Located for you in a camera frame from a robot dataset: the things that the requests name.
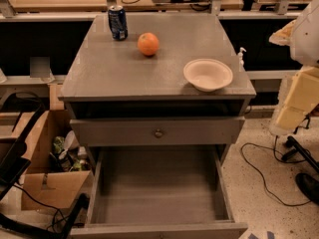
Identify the black stand left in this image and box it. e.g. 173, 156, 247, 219
0, 92, 89, 239

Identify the grey drawer cabinet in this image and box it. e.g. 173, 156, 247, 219
60, 13, 255, 158

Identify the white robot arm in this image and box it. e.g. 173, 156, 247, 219
269, 0, 319, 135

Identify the white paper bowl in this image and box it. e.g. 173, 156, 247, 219
183, 59, 233, 92

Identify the grey top drawer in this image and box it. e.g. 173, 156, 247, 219
70, 117, 244, 146

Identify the cardboard box with trash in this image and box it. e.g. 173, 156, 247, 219
21, 111, 92, 210

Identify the grey drawer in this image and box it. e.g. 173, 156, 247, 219
70, 117, 244, 146
71, 145, 247, 239

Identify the blue soda can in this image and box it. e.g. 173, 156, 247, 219
108, 5, 128, 41

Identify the orange fruit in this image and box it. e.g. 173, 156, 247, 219
138, 32, 160, 56

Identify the black chair base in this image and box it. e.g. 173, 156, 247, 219
281, 135, 319, 205

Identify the black floor cable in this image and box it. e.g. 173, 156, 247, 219
240, 134, 313, 207

